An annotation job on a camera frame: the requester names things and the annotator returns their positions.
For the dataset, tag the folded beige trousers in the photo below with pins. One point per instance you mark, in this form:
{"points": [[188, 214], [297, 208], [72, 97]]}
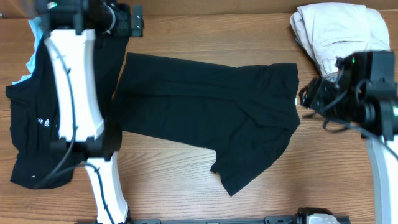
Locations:
{"points": [[330, 30]]}

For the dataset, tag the black polo shirt with logo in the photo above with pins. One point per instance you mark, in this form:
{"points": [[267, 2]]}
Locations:
{"points": [[34, 108]]}

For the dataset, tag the black t-shirt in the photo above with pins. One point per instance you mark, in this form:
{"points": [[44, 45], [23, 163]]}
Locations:
{"points": [[247, 115]]}

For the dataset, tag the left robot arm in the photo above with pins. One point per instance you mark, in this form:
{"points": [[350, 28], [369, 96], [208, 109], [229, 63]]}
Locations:
{"points": [[70, 29]]}

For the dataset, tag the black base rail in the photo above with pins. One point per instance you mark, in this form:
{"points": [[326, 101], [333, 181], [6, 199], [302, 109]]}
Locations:
{"points": [[303, 216]]}

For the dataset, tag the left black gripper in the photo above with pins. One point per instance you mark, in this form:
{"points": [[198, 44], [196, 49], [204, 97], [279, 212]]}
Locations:
{"points": [[136, 21]]}

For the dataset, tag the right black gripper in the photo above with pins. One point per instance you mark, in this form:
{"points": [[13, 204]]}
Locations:
{"points": [[314, 94]]}

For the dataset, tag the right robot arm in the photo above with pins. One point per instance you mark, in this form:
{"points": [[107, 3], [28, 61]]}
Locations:
{"points": [[363, 98]]}

